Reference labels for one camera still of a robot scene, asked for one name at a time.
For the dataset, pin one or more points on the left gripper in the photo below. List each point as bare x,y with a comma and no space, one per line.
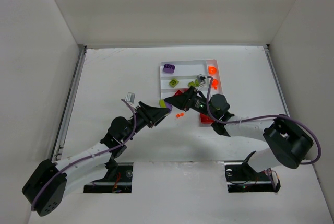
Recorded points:
145,116

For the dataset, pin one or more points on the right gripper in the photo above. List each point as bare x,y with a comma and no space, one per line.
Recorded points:
190,101

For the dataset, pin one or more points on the small red lego brick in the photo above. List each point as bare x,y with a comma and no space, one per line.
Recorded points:
178,93

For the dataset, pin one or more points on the green and purple lego stack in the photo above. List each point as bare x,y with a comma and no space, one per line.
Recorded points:
164,104

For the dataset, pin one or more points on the lime green square lego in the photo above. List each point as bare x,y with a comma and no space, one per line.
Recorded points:
173,82

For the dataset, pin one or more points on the green studded lego brick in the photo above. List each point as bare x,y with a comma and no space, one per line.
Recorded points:
197,83

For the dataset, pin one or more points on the large red lego block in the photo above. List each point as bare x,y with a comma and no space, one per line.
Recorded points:
205,119

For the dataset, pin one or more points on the purple round lego brick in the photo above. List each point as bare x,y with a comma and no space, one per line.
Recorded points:
168,68

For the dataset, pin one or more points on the orange round lego piece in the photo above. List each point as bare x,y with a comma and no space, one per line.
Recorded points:
214,84

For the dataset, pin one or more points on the orange flower lego piece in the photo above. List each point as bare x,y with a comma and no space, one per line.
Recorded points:
212,70

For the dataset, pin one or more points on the small lime green lego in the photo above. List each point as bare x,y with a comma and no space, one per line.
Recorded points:
191,84

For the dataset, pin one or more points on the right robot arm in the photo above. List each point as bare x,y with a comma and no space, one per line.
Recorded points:
287,143

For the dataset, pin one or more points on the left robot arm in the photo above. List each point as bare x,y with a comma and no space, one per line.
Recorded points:
52,181

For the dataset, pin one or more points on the small orange lego bits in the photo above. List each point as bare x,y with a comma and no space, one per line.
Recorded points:
180,115

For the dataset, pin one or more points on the white divided sorting tray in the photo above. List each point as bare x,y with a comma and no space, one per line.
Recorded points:
185,72

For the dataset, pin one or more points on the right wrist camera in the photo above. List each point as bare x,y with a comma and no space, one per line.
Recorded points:
201,79

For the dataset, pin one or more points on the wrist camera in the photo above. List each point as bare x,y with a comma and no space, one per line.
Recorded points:
130,98
201,79

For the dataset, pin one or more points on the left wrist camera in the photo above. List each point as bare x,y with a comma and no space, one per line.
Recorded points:
130,98

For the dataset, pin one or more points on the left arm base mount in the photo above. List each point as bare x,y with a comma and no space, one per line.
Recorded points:
117,181

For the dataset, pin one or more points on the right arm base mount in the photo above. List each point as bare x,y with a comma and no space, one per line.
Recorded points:
241,178

